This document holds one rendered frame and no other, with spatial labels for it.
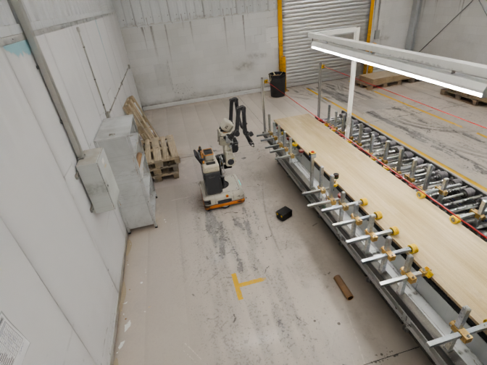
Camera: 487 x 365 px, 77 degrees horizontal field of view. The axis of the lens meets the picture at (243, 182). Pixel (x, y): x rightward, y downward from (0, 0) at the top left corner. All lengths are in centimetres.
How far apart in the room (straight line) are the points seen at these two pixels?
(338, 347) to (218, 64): 894
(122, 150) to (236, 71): 704
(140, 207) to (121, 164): 75
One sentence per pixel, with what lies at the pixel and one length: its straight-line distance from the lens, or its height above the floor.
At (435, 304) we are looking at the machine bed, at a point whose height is 67.
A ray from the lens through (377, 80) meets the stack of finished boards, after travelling 1087.
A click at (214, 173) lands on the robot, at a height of 67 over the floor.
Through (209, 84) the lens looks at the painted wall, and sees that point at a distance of 1066.
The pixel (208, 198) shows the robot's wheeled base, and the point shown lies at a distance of 486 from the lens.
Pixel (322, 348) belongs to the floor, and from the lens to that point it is 343.
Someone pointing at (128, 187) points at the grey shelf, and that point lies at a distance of 458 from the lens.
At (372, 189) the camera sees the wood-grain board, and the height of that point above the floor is 90.
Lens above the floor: 297
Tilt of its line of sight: 32 degrees down
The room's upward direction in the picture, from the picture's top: 6 degrees counter-clockwise
